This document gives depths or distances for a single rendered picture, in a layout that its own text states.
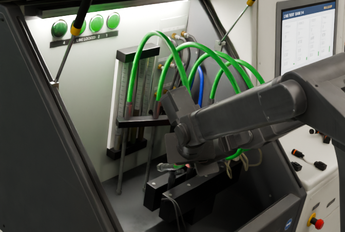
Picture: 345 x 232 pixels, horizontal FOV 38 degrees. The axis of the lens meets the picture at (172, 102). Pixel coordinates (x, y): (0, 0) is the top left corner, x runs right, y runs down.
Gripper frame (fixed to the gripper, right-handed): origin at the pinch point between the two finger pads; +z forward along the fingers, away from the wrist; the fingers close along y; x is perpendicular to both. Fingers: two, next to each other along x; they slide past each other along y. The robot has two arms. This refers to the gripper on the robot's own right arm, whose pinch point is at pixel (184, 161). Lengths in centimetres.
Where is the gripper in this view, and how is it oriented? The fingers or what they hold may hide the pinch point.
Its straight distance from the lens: 131.1
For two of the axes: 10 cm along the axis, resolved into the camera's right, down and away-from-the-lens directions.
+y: -2.7, -9.4, 2.0
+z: -4.9, 3.2, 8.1
